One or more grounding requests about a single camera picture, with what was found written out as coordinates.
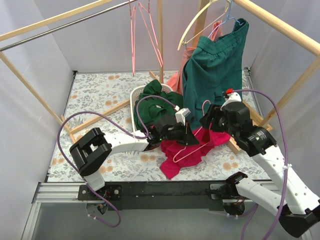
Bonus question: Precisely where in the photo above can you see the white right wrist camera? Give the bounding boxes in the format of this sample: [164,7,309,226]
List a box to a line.
[221,88,242,107]

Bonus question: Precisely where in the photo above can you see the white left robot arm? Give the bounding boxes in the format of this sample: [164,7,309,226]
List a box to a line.
[69,115,199,200]

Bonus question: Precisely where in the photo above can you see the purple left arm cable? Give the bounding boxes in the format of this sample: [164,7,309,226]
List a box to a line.
[57,95,181,228]

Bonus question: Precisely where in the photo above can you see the wooden clothes rack frame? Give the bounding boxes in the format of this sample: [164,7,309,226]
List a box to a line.
[0,0,320,155]

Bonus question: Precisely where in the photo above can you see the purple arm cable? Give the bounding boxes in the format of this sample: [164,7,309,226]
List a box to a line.
[57,95,181,228]
[233,89,288,240]

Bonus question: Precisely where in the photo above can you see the magenta t shirt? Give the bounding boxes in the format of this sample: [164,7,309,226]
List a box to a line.
[160,127,231,180]

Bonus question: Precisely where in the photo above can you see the dark green garment in basket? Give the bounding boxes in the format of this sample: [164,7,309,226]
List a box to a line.
[133,79,183,130]

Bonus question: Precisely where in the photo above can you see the white laundry basket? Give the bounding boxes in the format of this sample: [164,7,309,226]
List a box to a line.
[130,83,173,132]

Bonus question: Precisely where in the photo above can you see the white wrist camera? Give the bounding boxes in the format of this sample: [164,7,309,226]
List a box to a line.
[174,105,191,126]
[221,88,242,107]

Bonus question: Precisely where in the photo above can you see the pink wire hanger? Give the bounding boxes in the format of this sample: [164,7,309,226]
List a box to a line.
[172,99,213,163]
[129,0,136,77]
[138,1,164,67]

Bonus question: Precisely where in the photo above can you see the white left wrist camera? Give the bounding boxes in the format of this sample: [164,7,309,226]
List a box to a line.
[174,105,191,126]

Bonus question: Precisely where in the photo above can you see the cream wooden hanger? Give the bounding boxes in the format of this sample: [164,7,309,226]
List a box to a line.
[177,0,231,51]

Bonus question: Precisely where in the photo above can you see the salmon garment on hanger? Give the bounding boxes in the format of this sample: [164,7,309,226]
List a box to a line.
[166,20,222,95]

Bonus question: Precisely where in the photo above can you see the metal hanging rail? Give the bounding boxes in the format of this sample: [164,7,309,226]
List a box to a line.
[0,0,135,52]

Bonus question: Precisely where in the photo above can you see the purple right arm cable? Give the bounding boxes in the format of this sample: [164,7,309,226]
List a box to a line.
[233,89,288,240]

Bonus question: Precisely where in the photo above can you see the teal shorts on hanger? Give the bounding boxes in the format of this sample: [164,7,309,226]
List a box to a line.
[182,18,249,130]

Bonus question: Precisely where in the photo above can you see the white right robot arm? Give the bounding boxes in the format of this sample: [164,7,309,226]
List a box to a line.
[200,102,320,238]

